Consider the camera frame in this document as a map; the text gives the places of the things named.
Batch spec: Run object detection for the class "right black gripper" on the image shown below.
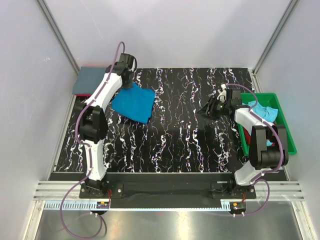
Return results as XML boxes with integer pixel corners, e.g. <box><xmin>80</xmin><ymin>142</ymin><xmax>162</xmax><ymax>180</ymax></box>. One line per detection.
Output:
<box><xmin>196</xmin><ymin>95</ymin><xmax>230</xmax><ymax>121</ymax></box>

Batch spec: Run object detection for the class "bright blue t shirt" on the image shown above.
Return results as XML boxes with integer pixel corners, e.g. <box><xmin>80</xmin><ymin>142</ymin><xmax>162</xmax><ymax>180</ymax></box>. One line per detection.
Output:
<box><xmin>111</xmin><ymin>83</ymin><xmax>156</xmax><ymax>124</ymax></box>

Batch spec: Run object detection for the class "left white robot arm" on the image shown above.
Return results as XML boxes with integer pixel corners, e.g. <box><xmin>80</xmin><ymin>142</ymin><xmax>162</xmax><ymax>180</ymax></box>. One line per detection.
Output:
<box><xmin>75</xmin><ymin>53</ymin><xmax>137</xmax><ymax>199</ymax></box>

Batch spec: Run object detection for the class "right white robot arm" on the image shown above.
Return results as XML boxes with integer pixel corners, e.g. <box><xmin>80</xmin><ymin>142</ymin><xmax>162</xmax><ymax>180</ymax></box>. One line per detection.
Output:
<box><xmin>197</xmin><ymin>83</ymin><xmax>289</xmax><ymax>199</ymax></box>

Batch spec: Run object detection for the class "folded grey t shirt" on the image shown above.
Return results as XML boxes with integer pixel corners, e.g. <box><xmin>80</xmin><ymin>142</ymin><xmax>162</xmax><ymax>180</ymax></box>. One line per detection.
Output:
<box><xmin>72</xmin><ymin>66</ymin><xmax>106</xmax><ymax>95</ymax></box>

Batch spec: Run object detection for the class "dark red t shirt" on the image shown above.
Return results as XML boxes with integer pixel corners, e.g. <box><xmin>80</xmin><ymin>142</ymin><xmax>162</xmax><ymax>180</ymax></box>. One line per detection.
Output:
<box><xmin>243</xmin><ymin>128</ymin><xmax>251</xmax><ymax>146</ymax></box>

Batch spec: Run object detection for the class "light cyan t shirt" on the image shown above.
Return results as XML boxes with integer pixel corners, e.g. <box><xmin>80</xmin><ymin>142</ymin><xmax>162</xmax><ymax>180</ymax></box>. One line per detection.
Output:
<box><xmin>247</xmin><ymin>99</ymin><xmax>279</xmax><ymax>147</ymax></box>

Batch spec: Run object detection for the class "green plastic bin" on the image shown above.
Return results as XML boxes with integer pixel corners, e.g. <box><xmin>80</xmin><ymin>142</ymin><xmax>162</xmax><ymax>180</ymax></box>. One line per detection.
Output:
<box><xmin>237</xmin><ymin>93</ymin><xmax>297</xmax><ymax>157</ymax></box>

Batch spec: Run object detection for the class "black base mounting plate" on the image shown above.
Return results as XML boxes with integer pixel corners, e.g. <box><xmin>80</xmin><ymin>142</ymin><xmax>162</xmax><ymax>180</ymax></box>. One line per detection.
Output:
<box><xmin>89</xmin><ymin>173</ymin><xmax>257</xmax><ymax>203</ymax></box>

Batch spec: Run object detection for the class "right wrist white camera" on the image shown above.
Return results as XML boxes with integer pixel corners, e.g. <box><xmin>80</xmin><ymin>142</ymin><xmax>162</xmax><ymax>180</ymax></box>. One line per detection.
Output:
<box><xmin>217</xmin><ymin>84</ymin><xmax>227</xmax><ymax>103</ymax></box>

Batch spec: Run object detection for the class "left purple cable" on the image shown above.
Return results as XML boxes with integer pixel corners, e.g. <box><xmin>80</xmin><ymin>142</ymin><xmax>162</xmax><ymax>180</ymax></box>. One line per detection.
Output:
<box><xmin>59</xmin><ymin>41</ymin><xmax>126</xmax><ymax>237</ymax></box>

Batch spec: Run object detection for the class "purple cable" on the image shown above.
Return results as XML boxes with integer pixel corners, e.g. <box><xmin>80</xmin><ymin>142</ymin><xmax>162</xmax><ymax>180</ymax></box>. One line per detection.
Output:
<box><xmin>223</xmin><ymin>83</ymin><xmax>285</xmax><ymax>216</ymax></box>
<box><xmin>59</xmin><ymin>41</ymin><xmax>126</xmax><ymax>237</ymax></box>

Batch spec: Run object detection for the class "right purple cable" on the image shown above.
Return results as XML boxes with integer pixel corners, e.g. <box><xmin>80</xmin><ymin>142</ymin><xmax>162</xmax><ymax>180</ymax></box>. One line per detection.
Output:
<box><xmin>223</xmin><ymin>83</ymin><xmax>285</xmax><ymax>216</ymax></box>

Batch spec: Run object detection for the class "left aluminium frame post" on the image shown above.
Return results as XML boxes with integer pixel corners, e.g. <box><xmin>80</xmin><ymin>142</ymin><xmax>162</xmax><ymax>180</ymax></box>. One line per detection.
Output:
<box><xmin>35</xmin><ymin>0</ymin><xmax>80</xmax><ymax>74</ymax></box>

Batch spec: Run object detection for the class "aluminium frame post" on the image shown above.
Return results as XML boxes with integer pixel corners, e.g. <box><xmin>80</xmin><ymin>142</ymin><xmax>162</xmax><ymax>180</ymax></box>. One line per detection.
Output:
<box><xmin>252</xmin><ymin>0</ymin><xmax>301</xmax><ymax>76</ymax></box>
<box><xmin>35</xmin><ymin>0</ymin><xmax>80</xmax><ymax>74</ymax></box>

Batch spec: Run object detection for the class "right aluminium frame post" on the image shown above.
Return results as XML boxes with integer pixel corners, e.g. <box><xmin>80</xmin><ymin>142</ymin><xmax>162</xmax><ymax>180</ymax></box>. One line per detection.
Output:
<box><xmin>252</xmin><ymin>0</ymin><xmax>301</xmax><ymax>76</ymax></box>

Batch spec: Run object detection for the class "slotted grey cable duct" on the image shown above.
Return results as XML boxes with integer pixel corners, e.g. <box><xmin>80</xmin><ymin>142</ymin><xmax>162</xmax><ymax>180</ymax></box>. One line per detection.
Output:
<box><xmin>44</xmin><ymin>199</ymin><xmax>246</xmax><ymax>212</ymax></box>

